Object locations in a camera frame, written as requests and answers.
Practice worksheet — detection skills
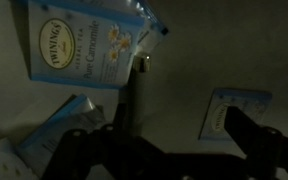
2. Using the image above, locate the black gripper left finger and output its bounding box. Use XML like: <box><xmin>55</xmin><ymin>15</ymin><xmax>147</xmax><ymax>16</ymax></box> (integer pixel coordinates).
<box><xmin>42</xmin><ymin>103</ymin><xmax>172</xmax><ymax>180</ymax></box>

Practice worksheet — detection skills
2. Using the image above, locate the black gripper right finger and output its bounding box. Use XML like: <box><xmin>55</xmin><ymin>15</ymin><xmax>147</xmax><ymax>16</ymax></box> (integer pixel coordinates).
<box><xmin>224</xmin><ymin>106</ymin><xmax>288</xmax><ymax>180</ymax></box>

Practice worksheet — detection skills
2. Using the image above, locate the light wooden coffee table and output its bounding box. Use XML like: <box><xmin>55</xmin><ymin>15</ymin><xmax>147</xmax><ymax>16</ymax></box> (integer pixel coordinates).
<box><xmin>0</xmin><ymin>0</ymin><xmax>288</xmax><ymax>180</ymax></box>

